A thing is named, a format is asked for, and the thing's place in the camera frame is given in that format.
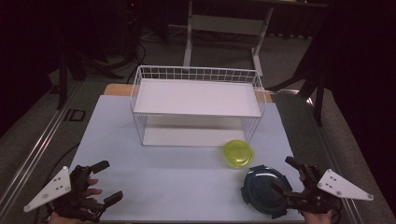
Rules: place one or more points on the metal floor rail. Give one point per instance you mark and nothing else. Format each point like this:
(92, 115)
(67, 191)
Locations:
(323, 137)
(37, 149)

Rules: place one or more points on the person's right hand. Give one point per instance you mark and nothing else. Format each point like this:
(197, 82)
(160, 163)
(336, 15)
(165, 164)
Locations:
(316, 218)

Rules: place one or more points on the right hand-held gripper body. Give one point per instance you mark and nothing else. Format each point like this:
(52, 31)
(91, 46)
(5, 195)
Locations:
(339, 186)

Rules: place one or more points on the green plastic container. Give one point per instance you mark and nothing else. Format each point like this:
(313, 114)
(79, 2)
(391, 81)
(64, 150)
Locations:
(238, 153)

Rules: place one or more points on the black tripod stand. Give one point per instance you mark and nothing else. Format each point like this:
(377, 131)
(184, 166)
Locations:
(63, 77)
(317, 90)

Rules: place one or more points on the light blue table mat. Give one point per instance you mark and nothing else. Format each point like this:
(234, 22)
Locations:
(174, 174)

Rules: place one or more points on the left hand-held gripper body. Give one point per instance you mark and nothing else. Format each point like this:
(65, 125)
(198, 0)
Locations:
(53, 189)

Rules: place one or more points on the person's left hand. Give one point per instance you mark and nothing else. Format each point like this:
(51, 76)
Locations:
(94, 192)

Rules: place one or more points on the white desk frame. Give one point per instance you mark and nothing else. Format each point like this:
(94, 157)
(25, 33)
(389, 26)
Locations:
(227, 25)

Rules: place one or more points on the glass container with dark-blue lid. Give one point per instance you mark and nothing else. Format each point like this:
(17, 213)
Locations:
(260, 189)

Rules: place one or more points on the black equipment tower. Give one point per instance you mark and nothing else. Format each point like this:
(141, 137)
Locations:
(131, 25)

